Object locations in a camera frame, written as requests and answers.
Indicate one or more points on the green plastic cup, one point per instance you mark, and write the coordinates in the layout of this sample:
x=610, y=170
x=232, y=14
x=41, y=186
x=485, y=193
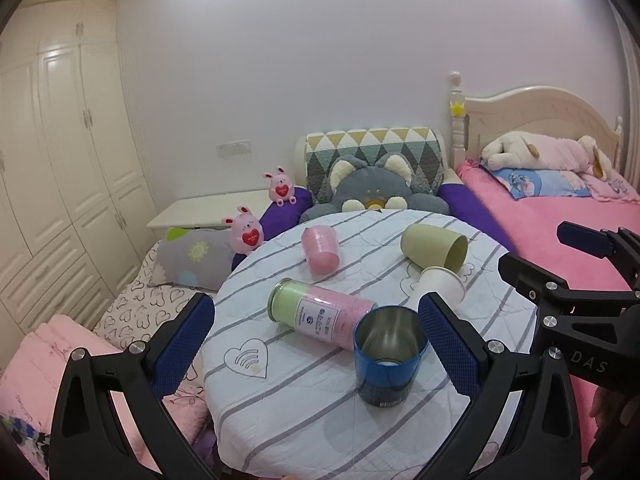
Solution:
x=425, y=245

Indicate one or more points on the blue metal cup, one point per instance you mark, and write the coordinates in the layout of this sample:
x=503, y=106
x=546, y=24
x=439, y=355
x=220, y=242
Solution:
x=385, y=380

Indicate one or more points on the cream bed headboard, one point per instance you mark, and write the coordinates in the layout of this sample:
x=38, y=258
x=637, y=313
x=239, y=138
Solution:
x=530, y=110

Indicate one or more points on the pink printed pillow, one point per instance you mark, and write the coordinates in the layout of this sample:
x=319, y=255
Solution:
x=612, y=187

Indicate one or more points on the triangle patterned cushion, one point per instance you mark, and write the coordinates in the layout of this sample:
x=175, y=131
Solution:
x=380, y=142

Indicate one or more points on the pink floral quilt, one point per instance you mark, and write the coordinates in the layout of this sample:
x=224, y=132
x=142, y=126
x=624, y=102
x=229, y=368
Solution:
x=35, y=360

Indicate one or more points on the purple cushion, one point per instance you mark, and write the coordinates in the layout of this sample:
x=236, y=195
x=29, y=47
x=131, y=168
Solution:
x=280, y=217

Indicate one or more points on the cream wardrobe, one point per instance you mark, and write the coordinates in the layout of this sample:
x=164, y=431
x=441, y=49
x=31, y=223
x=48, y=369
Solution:
x=60, y=160

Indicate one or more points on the white paper cup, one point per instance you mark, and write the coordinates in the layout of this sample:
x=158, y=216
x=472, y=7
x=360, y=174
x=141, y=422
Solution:
x=442, y=284

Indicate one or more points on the grey flower print pillow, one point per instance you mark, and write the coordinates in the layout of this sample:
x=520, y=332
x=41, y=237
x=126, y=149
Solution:
x=200, y=255

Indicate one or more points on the white curtain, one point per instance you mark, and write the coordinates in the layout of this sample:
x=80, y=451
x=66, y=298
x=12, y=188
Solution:
x=629, y=85

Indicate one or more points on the green and pink tumbler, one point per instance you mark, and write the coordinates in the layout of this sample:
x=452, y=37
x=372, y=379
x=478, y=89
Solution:
x=325, y=315

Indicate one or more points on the grey cat plush cushion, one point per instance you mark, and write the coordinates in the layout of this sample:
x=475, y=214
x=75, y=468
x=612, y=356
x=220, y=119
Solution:
x=370, y=185

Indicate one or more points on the blue cartoon pillow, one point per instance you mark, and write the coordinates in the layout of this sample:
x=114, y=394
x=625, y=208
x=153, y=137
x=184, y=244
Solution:
x=535, y=182

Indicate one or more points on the white bedside table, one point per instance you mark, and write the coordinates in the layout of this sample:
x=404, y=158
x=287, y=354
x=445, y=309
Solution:
x=200, y=210

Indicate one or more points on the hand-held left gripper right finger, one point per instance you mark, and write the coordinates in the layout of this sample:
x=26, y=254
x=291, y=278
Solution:
x=450, y=350

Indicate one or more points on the pink plastic cup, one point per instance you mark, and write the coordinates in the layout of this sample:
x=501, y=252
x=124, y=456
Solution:
x=321, y=250

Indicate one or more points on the white and pink dog plush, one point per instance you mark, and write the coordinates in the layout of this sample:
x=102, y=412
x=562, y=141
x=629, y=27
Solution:
x=545, y=152

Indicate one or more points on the heart print bed sheet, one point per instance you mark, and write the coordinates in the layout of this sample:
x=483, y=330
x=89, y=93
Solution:
x=150, y=305

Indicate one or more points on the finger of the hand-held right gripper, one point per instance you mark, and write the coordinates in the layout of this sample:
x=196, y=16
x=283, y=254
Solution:
x=582, y=239
x=525, y=275

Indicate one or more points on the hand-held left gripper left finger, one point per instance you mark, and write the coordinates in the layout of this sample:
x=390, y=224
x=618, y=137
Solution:
x=184, y=347

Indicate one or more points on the white wall socket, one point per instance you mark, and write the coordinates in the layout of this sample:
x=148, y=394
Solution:
x=233, y=148

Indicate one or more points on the pink bunny plush toy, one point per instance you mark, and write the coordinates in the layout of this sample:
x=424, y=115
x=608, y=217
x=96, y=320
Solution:
x=246, y=232
x=280, y=189

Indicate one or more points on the person's right hand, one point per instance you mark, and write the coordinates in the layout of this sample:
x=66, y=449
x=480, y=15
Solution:
x=607, y=412

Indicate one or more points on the yellow star decoration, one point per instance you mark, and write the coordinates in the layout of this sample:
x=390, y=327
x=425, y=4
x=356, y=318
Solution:
x=455, y=108

